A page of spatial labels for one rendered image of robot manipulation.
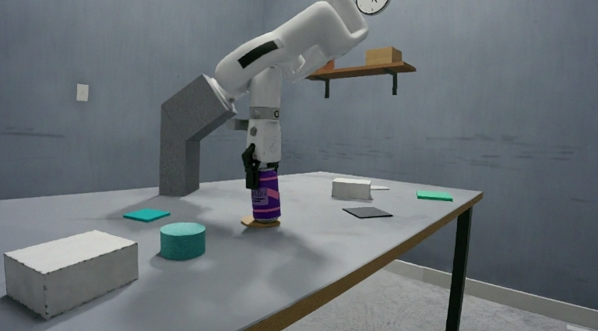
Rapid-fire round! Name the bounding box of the tan round cork coaster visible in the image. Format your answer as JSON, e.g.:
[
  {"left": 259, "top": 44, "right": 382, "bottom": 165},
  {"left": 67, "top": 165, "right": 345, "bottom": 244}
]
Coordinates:
[{"left": 241, "top": 215, "right": 281, "bottom": 227}]

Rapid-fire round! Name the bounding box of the teal flat square block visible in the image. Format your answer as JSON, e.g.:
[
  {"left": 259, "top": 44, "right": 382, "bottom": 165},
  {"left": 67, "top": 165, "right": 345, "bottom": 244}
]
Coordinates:
[{"left": 417, "top": 191, "right": 452, "bottom": 201}]

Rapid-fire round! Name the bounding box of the teal short cylinder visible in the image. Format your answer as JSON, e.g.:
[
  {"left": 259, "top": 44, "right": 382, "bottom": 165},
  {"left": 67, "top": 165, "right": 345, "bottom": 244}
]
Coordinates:
[{"left": 160, "top": 223, "right": 206, "bottom": 260}]

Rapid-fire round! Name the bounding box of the purple drink can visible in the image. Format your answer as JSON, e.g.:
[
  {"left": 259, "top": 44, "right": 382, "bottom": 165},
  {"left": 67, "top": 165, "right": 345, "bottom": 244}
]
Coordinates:
[{"left": 251, "top": 167, "right": 281, "bottom": 223}]

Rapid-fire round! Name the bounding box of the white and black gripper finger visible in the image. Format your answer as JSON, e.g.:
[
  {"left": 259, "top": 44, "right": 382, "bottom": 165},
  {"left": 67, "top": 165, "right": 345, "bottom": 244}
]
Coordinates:
[
  {"left": 241, "top": 143, "right": 261, "bottom": 190},
  {"left": 266, "top": 161, "right": 279, "bottom": 173}
]

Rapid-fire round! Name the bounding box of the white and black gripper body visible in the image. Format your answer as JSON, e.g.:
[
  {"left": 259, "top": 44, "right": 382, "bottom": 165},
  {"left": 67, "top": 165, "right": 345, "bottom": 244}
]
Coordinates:
[{"left": 246, "top": 119, "right": 281, "bottom": 164}]

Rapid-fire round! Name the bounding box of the teal flat square tile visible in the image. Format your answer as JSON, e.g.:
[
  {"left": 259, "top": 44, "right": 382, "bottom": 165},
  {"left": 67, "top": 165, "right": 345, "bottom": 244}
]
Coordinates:
[{"left": 123, "top": 209, "right": 171, "bottom": 222}]

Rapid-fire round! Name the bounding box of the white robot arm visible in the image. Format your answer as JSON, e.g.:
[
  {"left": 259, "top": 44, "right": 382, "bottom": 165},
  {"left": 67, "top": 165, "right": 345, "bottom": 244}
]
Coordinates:
[{"left": 210, "top": 0, "right": 369, "bottom": 131}]

